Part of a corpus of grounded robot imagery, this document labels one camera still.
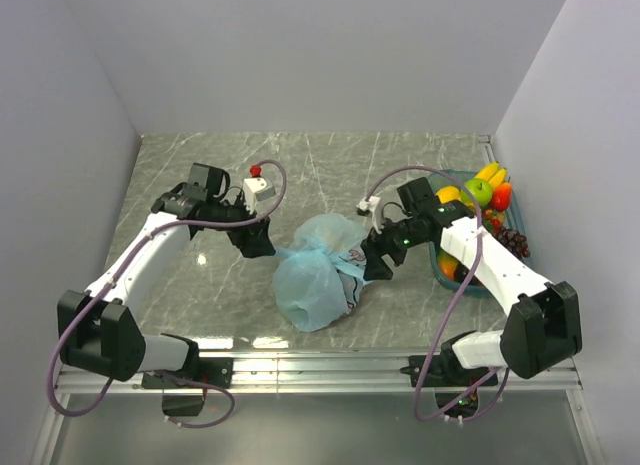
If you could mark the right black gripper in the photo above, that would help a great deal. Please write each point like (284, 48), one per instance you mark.
(374, 247)

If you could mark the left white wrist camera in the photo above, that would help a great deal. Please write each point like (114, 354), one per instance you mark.
(256, 189)

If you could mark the light blue plastic bag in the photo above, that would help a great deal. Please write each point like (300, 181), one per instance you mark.
(320, 276)

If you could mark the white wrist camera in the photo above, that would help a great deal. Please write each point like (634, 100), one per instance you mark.
(371, 207)
(256, 189)

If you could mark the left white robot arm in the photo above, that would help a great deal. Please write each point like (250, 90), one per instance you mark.
(98, 330)

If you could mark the green fake apple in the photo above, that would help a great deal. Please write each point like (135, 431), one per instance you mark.
(479, 189)

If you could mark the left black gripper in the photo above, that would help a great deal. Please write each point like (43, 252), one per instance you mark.
(253, 238)

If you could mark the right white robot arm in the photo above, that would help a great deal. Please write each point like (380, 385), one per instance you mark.
(543, 326)

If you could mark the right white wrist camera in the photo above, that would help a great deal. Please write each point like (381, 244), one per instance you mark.
(371, 207)

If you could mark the red orange fake pepper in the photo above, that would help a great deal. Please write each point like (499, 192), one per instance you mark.
(501, 198)

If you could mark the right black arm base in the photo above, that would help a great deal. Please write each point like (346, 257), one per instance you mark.
(430, 375)

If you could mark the purple fake grapes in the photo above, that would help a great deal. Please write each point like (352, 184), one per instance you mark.
(513, 240)

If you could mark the yellow fake mango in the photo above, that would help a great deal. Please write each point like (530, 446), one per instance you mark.
(448, 194)

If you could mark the yellow fake bananas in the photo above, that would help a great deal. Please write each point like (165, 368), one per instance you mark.
(493, 173)

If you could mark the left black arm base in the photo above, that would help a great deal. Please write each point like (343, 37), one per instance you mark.
(184, 393)

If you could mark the small orange fake fruit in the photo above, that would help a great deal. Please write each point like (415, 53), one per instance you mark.
(447, 265)

